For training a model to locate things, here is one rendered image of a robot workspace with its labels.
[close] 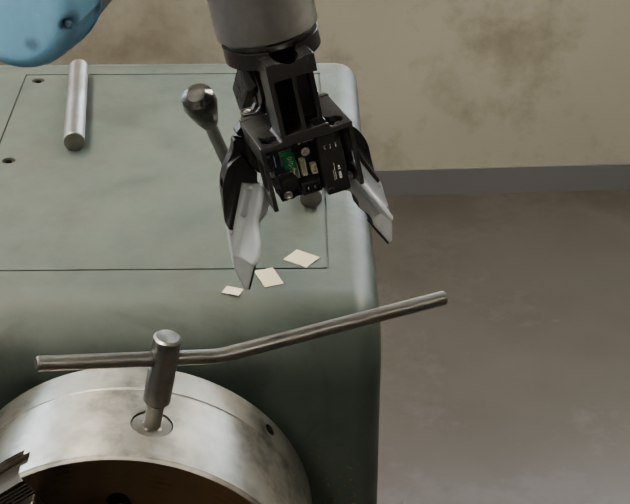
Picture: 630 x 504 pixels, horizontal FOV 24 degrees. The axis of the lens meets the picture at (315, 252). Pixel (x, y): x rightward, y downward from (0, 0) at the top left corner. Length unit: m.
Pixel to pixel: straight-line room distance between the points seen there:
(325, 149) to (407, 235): 2.88
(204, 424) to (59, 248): 0.27
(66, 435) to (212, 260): 0.26
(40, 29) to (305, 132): 0.23
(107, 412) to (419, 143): 2.94
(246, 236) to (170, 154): 0.44
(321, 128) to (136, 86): 0.68
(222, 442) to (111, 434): 0.09
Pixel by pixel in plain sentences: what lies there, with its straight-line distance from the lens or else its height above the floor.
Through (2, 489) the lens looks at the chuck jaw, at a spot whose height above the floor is 1.20.
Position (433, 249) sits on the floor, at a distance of 3.87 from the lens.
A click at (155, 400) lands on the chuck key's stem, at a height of 1.27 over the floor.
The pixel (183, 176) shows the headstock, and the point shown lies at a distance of 1.50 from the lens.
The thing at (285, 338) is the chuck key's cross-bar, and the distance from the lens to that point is 1.16.
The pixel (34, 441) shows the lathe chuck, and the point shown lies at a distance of 1.19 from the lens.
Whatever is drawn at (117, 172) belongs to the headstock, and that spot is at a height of 1.26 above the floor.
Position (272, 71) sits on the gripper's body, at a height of 1.54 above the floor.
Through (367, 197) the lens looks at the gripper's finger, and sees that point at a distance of 1.15.
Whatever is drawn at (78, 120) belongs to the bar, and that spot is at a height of 1.28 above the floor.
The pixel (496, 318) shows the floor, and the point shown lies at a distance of 3.60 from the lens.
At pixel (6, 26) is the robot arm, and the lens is 0.91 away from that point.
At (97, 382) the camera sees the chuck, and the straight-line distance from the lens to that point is 1.23.
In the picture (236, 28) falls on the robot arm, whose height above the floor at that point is 1.56.
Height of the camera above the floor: 1.94
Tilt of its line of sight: 30 degrees down
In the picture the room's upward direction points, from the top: straight up
